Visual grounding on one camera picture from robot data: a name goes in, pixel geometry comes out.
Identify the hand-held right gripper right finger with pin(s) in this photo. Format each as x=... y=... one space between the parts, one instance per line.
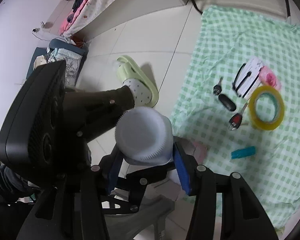
x=182 y=170

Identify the green checked cloth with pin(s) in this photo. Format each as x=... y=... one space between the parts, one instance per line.
x=240 y=42

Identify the pink tissue packet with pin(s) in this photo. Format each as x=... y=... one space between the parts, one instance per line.
x=271 y=77

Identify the teal plastic case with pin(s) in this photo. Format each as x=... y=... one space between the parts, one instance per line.
x=242 y=152

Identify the white dotted sock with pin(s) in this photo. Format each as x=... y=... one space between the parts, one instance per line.
x=137 y=90

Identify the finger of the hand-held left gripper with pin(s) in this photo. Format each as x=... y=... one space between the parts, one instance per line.
x=97 y=120
x=150 y=175

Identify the red and black car key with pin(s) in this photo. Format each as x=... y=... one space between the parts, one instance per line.
x=235 y=121

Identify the small black key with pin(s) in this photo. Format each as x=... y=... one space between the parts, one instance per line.
x=217 y=89

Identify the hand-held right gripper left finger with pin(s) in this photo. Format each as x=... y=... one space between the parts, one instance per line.
x=113 y=172

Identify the white plastic bottle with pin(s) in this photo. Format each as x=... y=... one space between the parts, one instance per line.
x=142 y=135

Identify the black car key fob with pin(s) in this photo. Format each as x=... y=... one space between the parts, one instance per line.
x=227 y=102

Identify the person's left forearm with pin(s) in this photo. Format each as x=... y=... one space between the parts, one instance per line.
x=5 y=180

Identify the light green slipper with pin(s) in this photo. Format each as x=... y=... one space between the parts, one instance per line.
x=130 y=66

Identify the dark blue storage box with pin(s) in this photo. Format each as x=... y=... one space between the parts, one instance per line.
x=56 y=46

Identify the yellow tape roll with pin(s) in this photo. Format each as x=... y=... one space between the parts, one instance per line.
x=265 y=125

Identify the bed with floral sheet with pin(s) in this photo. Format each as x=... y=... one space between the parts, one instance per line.
x=100 y=0

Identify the cardboard box with pink flap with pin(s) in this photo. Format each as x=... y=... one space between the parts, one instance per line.
x=201 y=152

